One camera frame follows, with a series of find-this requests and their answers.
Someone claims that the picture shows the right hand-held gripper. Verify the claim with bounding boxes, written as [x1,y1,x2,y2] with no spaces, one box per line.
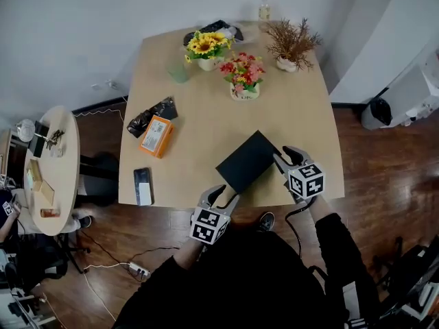
[272,145,327,206]

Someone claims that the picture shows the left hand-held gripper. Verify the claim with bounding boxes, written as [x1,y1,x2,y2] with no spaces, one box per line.
[189,184,241,246]

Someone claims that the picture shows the black box with lid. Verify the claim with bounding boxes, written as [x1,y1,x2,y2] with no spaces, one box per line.
[215,130,283,195]

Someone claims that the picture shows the person's left forearm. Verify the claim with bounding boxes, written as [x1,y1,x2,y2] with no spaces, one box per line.
[172,239,207,271]

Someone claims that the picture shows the person's right forearm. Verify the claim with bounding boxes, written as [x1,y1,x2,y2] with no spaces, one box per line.
[306,195,336,224]

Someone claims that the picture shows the orange cardboard box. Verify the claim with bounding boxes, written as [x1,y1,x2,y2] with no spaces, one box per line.
[138,114,176,160]

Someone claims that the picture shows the wooden box lid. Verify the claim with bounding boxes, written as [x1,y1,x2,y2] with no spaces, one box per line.
[39,180,56,207]

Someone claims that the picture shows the open wooden box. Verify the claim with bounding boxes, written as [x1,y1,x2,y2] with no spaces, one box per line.
[25,158,44,193]

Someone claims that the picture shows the tall black box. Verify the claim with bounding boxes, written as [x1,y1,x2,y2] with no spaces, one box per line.
[27,120,51,159]

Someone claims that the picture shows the person's dark shoe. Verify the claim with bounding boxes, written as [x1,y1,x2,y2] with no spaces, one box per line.
[257,211,276,233]

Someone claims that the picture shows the black smartphone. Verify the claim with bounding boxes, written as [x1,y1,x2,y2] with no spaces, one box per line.
[132,167,156,207]

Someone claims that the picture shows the person's black clothing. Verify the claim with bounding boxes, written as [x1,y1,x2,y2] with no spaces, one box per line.
[112,212,382,329]

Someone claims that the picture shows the red pink flowers in pot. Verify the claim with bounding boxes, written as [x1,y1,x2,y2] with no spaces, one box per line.
[219,51,267,102]

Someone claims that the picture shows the grey bin with black bag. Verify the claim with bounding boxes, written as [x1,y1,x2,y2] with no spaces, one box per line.
[360,95,393,131]

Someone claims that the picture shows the white power strip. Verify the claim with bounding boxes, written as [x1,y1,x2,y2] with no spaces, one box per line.
[128,261,152,280]

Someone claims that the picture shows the crumpled black plastic bag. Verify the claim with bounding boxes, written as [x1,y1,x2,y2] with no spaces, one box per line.
[126,96,179,139]

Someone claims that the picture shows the dried brown plant in pot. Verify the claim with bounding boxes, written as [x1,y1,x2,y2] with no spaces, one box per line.
[263,17,324,73]

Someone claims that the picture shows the black chair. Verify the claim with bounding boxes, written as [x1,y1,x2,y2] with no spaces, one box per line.
[78,151,120,208]

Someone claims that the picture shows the pale green cup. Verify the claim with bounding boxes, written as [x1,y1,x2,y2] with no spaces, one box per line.
[167,59,191,84]

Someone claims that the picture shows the white appliance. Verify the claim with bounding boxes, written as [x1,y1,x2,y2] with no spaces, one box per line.
[386,49,439,129]

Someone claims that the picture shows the sunflowers in white pot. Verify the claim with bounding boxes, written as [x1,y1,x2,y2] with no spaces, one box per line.
[184,29,236,73]

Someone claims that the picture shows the black bag with clear plastic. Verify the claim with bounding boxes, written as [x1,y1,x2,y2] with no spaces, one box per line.
[182,19,245,47]

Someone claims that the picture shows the clear plastic bottle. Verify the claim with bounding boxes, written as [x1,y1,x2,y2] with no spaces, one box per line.
[257,0,272,22]

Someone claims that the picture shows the round wooden side table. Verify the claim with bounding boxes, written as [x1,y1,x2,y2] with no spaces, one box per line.
[23,105,82,237]

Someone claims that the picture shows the black equipment stand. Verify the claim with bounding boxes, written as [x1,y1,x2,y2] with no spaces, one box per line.
[372,234,439,325]

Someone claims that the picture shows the bunch of dark keys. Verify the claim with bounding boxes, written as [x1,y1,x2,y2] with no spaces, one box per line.
[45,129,67,151]

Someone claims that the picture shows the clear glass jar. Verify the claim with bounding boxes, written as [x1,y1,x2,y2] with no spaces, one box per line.
[16,118,36,143]

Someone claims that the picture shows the white and black equipment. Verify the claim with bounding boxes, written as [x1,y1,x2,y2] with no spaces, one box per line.
[0,247,58,329]

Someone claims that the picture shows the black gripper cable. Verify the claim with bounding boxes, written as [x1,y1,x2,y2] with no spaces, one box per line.
[284,197,317,260]

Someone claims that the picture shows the white floor cable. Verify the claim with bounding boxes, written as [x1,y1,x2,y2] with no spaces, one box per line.
[82,260,132,323]

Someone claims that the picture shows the white wall socket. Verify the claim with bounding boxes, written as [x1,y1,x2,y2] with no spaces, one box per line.
[90,79,119,92]

